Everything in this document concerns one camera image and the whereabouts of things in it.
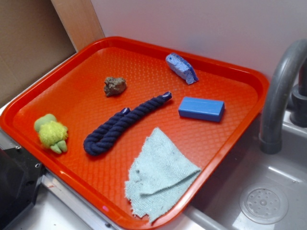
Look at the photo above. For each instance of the grey sink faucet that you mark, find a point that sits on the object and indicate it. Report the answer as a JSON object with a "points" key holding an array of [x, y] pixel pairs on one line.
{"points": [[278, 96]]}

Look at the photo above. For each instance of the light teal cloth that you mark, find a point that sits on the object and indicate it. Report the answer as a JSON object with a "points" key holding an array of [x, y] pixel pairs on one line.
{"points": [[158, 177]]}

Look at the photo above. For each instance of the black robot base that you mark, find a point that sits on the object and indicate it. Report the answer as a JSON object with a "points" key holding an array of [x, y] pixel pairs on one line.
{"points": [[20, 179]]}

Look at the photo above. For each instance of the green plush toy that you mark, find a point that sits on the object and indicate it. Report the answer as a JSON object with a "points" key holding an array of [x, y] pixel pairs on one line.
{"points": [[52, 134]]}

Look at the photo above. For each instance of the brown cardboard panel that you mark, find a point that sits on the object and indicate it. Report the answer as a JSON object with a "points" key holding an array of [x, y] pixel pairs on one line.
{"points": [[32, 42]]}

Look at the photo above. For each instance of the blue sponge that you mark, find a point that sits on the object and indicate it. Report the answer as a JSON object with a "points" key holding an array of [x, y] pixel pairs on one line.
{"points": [[182, 68]]}

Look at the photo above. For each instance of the round sink drain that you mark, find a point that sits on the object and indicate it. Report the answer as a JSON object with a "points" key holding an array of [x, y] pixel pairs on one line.
{"points": [[263, 203]]}

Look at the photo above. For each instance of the light wooden board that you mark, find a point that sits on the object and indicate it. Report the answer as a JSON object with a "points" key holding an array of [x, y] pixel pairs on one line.
{"points": [[80, 21]]}

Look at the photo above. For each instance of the grey toy sink basin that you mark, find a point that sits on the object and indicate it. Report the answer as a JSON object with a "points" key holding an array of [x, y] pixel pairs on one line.
{"points": [[216, 205]]}

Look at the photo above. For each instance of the blue rectangular block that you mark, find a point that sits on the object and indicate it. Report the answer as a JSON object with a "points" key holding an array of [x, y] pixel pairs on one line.
{"points": [[202, 109]]}

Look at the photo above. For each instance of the orange plastic tray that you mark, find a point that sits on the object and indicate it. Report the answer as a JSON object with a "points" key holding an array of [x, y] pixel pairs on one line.
{"points": [[74, 94]]}

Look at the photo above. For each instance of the dark grey faucet handle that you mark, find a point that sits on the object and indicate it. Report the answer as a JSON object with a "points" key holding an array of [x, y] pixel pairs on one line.
{"points": [[299, 98]]}

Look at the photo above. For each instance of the brown rock lump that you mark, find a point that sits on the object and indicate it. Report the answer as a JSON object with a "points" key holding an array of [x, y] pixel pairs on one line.
{"points": [[114, 86]]}

